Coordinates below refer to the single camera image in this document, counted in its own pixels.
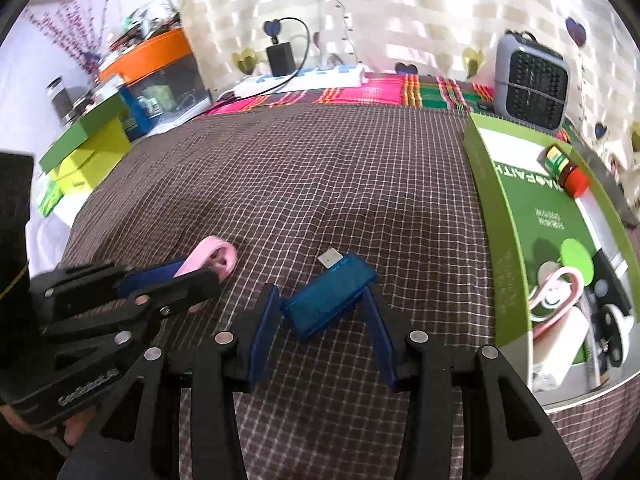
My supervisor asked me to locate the black charger cable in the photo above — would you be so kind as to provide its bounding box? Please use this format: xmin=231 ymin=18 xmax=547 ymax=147
xmin=214 ymin=15 xmax=313 ymax=104

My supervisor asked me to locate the grey desktop fan heater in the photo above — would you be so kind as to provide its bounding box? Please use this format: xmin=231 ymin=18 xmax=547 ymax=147
xmin=494 ymin=30 xmax=570 ymax=136

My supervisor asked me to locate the black smartphone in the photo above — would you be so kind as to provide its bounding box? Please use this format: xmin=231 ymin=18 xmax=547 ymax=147
xmin=564 ymin=124 xmax=639 ymax=229

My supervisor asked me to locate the brown checked tablecloth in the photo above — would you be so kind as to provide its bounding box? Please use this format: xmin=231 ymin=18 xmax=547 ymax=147
xmin=54 ymin=102 xmax=640 ymax=480

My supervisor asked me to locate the blue usb card reader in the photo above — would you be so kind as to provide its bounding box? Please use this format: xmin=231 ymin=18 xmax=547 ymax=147
xmin=281 ymin=248 xmax=378 ymax=339

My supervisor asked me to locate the silver rectangular lighter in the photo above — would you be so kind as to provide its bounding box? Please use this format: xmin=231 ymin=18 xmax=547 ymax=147
xmin=578 ymin=299 xmax=608 ymax=390

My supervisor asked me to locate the white power strip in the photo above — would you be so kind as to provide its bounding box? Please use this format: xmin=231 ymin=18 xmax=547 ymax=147
xmin=232 ymin=65 xmax=367 ymax=99

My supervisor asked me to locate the person's hand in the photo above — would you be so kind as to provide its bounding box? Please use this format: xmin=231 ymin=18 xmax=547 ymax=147
xmin=1 ymin=404 xmax=99 ymax=448

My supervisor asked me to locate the purple flower branches vase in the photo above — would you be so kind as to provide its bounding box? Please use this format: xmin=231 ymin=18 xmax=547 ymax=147
xmin=24 ymin=0 xmax=111 ymax=76

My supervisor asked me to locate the red capped small bottle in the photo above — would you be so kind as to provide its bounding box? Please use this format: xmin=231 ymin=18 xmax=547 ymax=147
xmin=542 ymin=145 xmax=589 ymax=198

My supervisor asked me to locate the heart pattern curtain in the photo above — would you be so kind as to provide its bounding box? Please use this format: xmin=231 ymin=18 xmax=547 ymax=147
xmin=179 ymin=0 xmax=639 ymax=170

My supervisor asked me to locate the yellow green shoe box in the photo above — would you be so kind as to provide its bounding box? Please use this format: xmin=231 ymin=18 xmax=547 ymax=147
xmin=39 ymin=93 xmax=131 ymax=195

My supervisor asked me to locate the black rectangular glass bottle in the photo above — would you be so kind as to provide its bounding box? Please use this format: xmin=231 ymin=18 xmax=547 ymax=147
xmin=591 ymin=250 xmax=631 ymax=316

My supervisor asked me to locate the blue carton box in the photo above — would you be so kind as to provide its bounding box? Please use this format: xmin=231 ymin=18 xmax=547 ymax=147
xmin=118 ymin=86 xmax=153 ymax=142

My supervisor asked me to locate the green white cardboard box tray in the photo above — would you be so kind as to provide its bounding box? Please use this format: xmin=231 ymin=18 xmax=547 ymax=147
xmin=463 ymin=113 xmax=639 ymax=413

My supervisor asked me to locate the colourful plaid cloth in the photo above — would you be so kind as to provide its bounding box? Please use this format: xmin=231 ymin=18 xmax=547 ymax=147
xmin=199 ymin=72 xmax=572 ymax=143

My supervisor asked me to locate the orange lid storage bin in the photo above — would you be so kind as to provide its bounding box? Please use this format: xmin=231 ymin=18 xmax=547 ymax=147
xmin=99 ymin=28 xmax=210 ymax=127

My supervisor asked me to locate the white round panda holder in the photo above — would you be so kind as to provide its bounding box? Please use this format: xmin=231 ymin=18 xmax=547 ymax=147
xmin=600 ymin=304 xmax=634 ymax=368

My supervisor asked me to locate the green white round holder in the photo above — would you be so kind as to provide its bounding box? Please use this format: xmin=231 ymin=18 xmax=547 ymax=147
xmin=538 ymin=238 xmax=594 ymax=286

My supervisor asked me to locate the glass jar black lid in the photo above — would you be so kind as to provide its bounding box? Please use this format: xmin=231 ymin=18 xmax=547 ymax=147
xmin=46 ymin=77 xmax=75 ymax=125

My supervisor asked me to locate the black charger plug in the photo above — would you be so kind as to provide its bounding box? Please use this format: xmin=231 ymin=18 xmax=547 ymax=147
xmin=266 ymin=42 xmax=296 ymax=77

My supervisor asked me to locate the small green packet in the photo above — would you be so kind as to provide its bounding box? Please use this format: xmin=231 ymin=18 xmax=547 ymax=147
xmin=38 ymin=181 xmax=64 ymax=218

